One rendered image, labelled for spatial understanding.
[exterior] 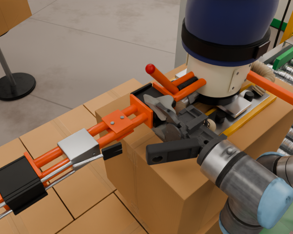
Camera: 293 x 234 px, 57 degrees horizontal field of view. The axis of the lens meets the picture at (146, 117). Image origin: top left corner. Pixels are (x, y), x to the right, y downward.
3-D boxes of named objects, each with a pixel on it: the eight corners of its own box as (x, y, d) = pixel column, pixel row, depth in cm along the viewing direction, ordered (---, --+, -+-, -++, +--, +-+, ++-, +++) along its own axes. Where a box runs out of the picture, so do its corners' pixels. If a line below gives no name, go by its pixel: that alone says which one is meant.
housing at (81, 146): (86, 139, 65) (83, 126, 62) (102, 156, 61) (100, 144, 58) (60, 154, 62) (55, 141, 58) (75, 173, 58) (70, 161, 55)
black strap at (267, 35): (216, 11, 85) (219, -1, 82) (284, 42, 72) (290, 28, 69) (163, 35, 74) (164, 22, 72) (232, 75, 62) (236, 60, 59)
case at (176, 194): (202, 113, 141) (217, 46, 113) (270, 162, 120) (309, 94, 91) (106, 177, 114) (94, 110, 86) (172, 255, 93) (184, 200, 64)
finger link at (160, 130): (159, 116, 75) (183, 128, 69) (142, 126, 72) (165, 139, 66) (157, 106, 73) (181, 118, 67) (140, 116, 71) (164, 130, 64)
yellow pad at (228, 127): (250, 85, 95) (254, 73, 91) (276, 100, 90) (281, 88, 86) (182, 132, 80) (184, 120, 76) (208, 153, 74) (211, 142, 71)
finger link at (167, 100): (157, 87, 69) (182, 113, 66) (140, 97, 66) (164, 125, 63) (160, 80, 66) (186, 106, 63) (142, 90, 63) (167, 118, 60)
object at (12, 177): (33, 164, 59) (26, 150, 56) (49, 187, 55) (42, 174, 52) (-5, 186, 56) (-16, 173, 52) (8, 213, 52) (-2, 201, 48)
